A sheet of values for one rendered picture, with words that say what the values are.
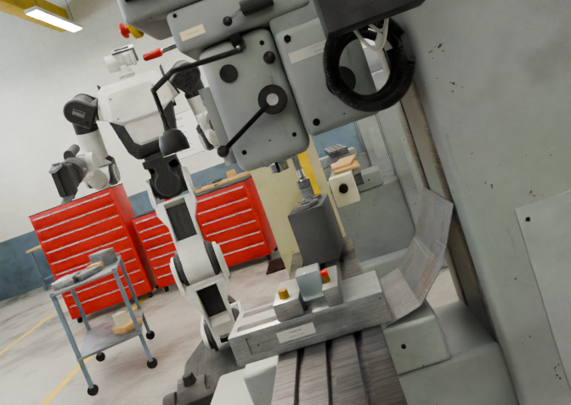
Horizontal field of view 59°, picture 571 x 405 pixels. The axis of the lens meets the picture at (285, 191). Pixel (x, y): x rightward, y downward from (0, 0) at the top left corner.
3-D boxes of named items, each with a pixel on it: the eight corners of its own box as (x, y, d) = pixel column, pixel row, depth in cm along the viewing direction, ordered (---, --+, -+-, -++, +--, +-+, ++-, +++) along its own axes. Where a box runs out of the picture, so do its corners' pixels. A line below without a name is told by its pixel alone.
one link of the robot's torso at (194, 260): (185, 289, 202) (149, 185, 213) (227, 273, 204) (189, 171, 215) (178, 287, 188) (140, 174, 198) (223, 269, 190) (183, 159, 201)
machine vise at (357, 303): (238, 368, 111) (220, 322, 110) (248, 338, 126) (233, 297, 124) (392, 321, 106) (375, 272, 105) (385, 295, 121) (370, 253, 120)
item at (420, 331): (257, 420, 126) (240, 377, 125) (268, 356, 160) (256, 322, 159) (453, 360, 121) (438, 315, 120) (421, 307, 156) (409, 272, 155)
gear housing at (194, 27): (178, 54, 120) (162, 13, 119) (200, 65, 144) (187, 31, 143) (312, 2, 117) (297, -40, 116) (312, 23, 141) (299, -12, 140)
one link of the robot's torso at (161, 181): (163, 198, 226) (149, 160, 225) (190, 188, 228) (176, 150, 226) (157, 203, 199) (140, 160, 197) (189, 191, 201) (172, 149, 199)
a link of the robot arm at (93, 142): (93, 182, 215) (74, 132, 206) (123, 175, 216) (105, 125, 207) (87, 192, 204) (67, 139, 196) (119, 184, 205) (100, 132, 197)
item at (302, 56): (308, 137, 121) (271, 32, 118) (308, 135, 145) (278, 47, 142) (385, 110, 119) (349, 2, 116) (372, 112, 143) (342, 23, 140)
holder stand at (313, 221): (305, 268, 168) (285, 212, 166) (313, 249, 190) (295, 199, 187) (340, 258, 166) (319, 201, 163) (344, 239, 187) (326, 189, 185)
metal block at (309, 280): (303, 301, 112) (295, 277, 111) (305, 292, 118) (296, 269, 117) (326, 295, 111) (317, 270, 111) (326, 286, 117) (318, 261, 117)
